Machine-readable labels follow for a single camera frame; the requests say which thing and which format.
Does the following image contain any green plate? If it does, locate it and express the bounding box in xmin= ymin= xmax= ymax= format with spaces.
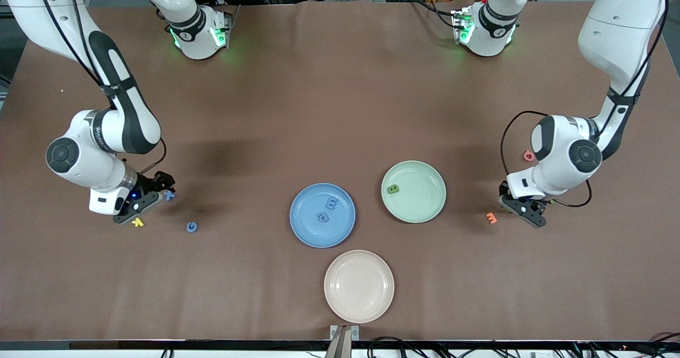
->
xmin=381 ymin=160 xmax=447 ymax=224

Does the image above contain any blue plate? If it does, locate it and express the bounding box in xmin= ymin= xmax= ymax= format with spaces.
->
xmin=289 ymin=183 xmax=356 ymax=249

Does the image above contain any beige plate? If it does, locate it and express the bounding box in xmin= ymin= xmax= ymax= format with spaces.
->
xmin=324 ymin=249 xmax=395 ymax=325

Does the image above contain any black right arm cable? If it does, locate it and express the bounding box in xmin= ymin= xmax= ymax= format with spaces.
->
xmin=35 ymin=0 xmax=167 ymax=175

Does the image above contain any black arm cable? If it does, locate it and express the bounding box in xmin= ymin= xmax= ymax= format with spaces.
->
xmin=500 ymin=0 xmax=671 ymax=208
xmin=35 ymin=0 xmax=167 ymax=175

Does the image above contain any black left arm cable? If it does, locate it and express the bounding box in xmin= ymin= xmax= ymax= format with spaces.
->
xmin=500 ymin=0 xmax=671 ymax=208

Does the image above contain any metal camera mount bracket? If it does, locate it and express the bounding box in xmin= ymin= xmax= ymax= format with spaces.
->
xmin=324 ymin=325 xmax=360 ymax=358

